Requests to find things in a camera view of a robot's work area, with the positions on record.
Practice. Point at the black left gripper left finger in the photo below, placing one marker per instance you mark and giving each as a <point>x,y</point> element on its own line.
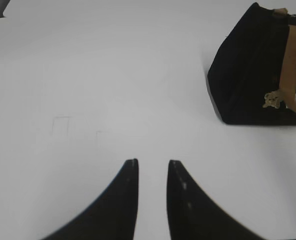
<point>112,215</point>

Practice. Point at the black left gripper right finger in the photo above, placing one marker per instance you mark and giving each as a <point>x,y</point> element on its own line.
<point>192,215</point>

